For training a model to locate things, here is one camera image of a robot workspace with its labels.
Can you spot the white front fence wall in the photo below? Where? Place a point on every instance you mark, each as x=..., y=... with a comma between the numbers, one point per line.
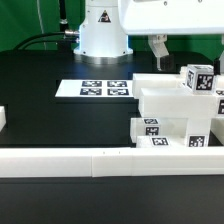
x=105, y=162

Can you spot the white fence wall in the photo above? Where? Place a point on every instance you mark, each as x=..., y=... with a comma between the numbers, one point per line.
x=105, y=162
x=2, y=117

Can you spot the small white block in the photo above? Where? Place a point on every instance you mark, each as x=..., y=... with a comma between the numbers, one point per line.
x=143, y=127

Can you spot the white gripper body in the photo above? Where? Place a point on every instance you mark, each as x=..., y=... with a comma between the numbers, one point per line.
x=171, y=17

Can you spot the white chair back frame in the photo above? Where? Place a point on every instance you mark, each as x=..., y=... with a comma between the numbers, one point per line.
x=166, y=96

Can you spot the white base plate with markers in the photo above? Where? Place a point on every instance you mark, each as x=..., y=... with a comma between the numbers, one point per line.
x=94, y=88

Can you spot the white chair seat part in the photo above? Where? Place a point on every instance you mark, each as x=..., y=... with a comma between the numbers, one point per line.
x=212, y=129

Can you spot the white left fence wall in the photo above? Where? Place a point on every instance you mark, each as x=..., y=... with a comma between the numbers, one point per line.
x=2, y=117

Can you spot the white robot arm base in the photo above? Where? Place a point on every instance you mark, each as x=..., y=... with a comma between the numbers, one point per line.
x=101, y=38

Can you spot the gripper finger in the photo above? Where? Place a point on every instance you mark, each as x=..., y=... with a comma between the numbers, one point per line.
x=165, y=60

